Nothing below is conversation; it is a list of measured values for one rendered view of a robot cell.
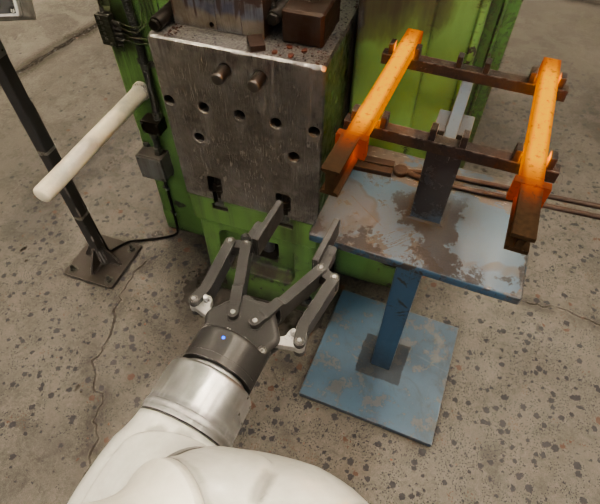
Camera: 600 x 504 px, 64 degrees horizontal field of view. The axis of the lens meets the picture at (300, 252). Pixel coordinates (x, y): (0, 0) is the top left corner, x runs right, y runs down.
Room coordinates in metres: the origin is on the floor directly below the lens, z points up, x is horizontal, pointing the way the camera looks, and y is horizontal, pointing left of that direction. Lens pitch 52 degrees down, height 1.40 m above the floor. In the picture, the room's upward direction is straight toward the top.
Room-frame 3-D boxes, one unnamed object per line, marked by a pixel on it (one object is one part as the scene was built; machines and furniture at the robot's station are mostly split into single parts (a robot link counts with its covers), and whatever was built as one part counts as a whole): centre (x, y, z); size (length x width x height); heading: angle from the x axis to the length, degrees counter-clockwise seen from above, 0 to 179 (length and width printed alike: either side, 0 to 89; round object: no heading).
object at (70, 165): (0.98, 0.52, 0.62); 0.44 x 0.05 x 0.05; 161
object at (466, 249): (0.66, -0.26, 0.69); 0.40 x 0.30 x 0.02; 68
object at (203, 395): (0.17, 0.09, 0.96); 0.09 x 0.06 x 0.09; 66
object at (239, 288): (0.31, 0.07, 0.96); 0.11 x 0.01 x 0.04; 178
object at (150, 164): (1.18, 0.47, 0.36); 0.09 x 0.07 x 0.12; 71
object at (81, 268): (1.06, 0.72, 0.05); 0.22 x 0.22 x 0.09; 71
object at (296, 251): (1.14, 0.04, 0.23); 0.55 x 0.37 x 0.47; 161
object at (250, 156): (1.14, 0.04, 0.69); 0.56 x 0.38 x 0.45; 161
